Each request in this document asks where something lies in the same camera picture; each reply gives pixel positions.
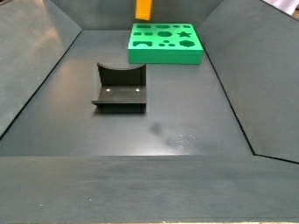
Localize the orange rectangular block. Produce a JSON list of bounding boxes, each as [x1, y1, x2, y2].
[[135, 0, 153, 20]]

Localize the green shape sorting board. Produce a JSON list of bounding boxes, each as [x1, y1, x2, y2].
[[127, 23, 203, 64]]

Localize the black curved holder bracket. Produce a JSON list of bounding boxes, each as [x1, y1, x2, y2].
[[91, 64, 147, 114]]

